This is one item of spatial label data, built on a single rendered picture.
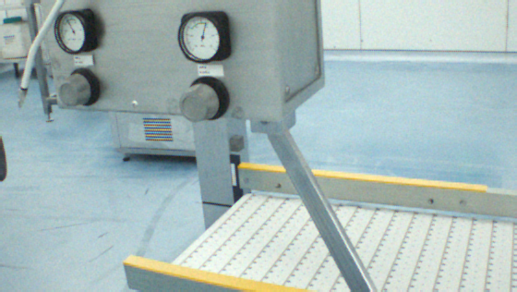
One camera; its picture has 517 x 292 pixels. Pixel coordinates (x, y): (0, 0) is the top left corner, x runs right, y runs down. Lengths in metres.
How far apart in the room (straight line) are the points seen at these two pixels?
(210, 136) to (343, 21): 4.79
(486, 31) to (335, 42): 1.45
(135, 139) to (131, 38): 2.80
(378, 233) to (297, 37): 0.32
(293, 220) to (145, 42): 0.36
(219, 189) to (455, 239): 0.36
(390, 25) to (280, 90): 5.13
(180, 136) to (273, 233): 2.42
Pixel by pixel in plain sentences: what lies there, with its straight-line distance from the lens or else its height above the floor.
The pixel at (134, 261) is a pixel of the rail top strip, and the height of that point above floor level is 0.84.
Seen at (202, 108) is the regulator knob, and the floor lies 1.03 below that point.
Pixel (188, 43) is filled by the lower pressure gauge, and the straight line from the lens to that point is 0.41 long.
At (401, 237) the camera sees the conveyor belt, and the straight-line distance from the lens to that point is 0.68.
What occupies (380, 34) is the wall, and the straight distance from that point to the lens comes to 5.55.
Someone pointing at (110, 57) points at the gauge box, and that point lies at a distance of 0.47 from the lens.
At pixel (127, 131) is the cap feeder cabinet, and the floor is 0.20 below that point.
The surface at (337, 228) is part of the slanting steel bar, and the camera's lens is 0.43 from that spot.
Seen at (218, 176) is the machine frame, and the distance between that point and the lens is 0.85.
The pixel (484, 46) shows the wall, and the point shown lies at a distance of 5.55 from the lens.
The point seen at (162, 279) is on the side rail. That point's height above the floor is 0.83.
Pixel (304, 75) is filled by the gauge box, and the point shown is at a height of 1.04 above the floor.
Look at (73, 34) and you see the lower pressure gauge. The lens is 0.48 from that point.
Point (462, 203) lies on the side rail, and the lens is 0.73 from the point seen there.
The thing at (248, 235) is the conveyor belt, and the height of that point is 0.80.
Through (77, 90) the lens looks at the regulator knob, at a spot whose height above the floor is 1.04.
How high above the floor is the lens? 1.14
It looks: 20 degrees down
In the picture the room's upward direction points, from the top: 5 degrees counter-clockwise
